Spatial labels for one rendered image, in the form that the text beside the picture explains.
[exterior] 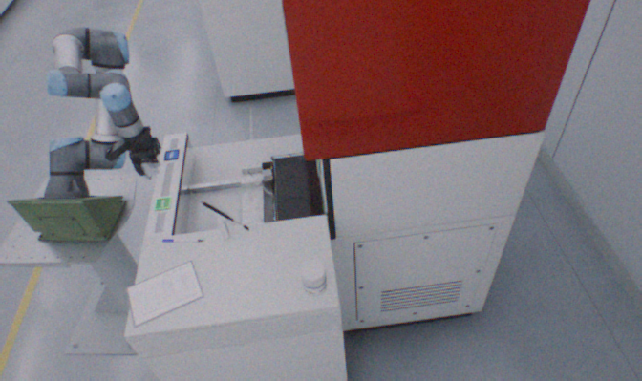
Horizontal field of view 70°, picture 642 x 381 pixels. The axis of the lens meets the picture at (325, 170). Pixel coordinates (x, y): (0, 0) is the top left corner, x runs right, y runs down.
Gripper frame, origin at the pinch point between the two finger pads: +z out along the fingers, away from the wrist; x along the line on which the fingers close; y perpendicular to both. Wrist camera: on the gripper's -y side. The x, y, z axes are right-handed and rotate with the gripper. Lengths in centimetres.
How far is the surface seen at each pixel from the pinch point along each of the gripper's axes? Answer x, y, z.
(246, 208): -0.3, 29.2, 22.6
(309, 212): -8, 53, 21
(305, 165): 17, 53, 21
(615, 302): -16, 198, 111
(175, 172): 16.0, 3.2, 14.6
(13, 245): 2, -61, 29
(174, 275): -31.7, 8.7, 13.7
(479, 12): -15, 100, -53
